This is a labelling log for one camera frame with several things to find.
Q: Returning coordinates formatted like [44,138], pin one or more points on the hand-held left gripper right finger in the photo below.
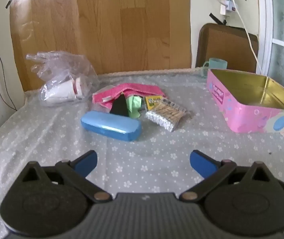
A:
[201,164]

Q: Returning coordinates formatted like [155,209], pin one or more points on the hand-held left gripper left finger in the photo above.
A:
[87,163]

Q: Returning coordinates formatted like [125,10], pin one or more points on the pink tin box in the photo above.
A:
[244,119]

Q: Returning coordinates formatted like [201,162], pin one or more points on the pink towel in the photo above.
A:
[137,88]

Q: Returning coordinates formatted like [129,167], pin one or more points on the blue glasses case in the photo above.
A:
[109,127]

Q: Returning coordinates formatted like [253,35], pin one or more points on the grey floral tablecloth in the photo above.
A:
[156,142]

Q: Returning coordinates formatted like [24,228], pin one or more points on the cotton swab packet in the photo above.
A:
[160,122]

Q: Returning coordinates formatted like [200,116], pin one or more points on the wooden clothespin packet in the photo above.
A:
[171,109]

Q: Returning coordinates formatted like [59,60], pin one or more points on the black cloth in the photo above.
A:
[119,107]

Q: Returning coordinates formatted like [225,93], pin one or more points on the green cloth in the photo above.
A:
[133,104]

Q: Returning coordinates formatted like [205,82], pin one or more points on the red and white cup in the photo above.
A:
[80,86]

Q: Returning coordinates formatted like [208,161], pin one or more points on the white paper cup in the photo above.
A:
[62,89]

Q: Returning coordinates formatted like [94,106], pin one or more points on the teal plastic cup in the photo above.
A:
[218,63]

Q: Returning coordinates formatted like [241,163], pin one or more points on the clear plastic bag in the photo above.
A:
[54,64]

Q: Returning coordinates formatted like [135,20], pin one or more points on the brown chair back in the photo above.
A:
[226,44]

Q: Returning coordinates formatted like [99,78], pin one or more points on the large wooden board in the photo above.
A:
[107,29]

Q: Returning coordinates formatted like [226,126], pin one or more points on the white framed glass door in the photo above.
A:
[281,29]

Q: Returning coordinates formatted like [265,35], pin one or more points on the white power strip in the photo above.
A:
[228,3]

